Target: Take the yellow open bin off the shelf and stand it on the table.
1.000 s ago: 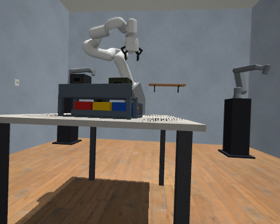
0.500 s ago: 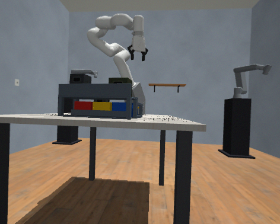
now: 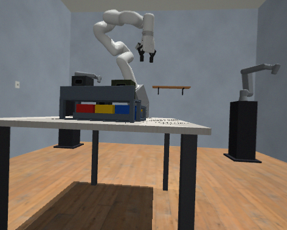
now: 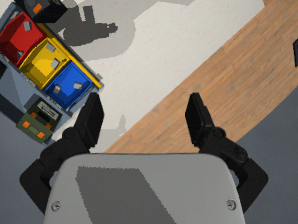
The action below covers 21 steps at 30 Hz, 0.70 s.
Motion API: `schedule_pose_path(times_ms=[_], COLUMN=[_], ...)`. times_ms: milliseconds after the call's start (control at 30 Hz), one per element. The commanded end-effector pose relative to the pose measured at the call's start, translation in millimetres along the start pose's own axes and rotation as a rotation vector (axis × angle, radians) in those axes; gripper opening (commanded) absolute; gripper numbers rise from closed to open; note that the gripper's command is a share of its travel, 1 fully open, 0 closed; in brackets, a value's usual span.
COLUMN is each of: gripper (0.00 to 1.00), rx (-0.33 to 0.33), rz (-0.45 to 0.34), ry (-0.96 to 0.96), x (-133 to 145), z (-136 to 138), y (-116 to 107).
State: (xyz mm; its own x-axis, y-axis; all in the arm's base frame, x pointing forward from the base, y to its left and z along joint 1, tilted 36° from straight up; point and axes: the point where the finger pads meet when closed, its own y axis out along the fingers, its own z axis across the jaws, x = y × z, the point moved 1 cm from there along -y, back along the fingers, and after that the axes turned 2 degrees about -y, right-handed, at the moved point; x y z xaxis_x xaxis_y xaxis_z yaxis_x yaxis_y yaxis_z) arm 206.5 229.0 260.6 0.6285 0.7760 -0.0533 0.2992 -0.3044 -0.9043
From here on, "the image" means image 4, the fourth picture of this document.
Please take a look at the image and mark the yellow bin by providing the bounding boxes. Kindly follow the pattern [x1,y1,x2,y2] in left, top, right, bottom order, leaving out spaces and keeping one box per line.
[19,37,70,89]

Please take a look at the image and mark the yellow bar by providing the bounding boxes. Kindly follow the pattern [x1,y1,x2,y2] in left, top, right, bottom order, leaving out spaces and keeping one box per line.
[37,23,102,88]

